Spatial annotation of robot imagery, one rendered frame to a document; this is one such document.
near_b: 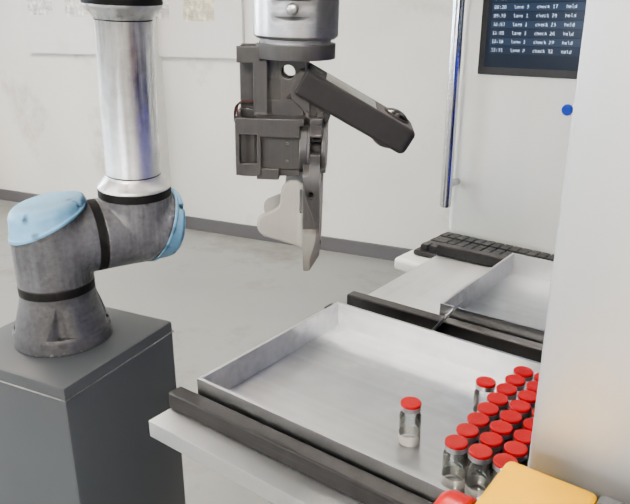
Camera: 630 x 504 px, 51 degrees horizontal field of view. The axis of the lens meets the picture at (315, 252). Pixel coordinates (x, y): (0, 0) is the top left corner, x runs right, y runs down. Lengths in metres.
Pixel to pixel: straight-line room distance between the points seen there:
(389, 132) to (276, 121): 0.10
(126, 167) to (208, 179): 3.14
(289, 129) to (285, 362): 0.34
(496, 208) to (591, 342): 1.14
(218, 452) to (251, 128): 0.31
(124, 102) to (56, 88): 3.85
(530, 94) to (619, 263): 1.10
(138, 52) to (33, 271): 0.36
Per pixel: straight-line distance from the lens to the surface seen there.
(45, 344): 1.10
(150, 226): 1.09
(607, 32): 0.37
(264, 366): 0.81
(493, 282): 1.08
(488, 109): 1.51
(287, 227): 0.63
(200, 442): 0.70
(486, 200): 1.54
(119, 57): 1.04
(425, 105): 3.52
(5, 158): 5.41
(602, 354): 0.41
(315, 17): 0.58
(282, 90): 0.61
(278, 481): 0.65
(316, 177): 0.59
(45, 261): 1.06
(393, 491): 0.61
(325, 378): 0.79
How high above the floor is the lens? 1.28
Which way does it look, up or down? 19 degrees down
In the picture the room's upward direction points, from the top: straight up
